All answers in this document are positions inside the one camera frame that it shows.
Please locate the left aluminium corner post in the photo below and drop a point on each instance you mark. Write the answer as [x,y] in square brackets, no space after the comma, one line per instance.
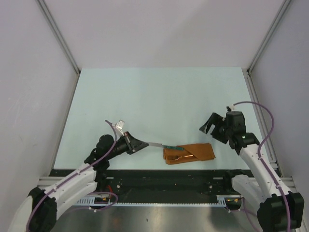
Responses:
[47,14]

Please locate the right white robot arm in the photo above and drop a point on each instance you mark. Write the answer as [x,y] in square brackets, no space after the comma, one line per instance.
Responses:
[277,208]

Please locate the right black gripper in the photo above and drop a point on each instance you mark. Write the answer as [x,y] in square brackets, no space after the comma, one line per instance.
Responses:
[214,119]

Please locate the white slotted cable duct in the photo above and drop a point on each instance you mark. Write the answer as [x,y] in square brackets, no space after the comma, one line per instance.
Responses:
[220,201]

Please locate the aluminium corner post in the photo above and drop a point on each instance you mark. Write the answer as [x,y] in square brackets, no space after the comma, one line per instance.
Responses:
[269,34]
[47,14]

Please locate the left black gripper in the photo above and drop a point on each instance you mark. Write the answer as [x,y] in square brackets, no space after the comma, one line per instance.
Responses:
[136,144]

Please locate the right aluminium corner post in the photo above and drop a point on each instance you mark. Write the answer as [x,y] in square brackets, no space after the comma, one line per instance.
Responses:
[269,34]

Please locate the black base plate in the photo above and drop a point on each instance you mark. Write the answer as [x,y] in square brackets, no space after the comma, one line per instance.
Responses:
[166,187]

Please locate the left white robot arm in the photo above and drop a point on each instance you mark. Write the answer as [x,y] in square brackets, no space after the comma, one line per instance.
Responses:
[50,203]

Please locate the orange cloth napkin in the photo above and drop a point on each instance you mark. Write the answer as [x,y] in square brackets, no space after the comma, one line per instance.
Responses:
[201,152]

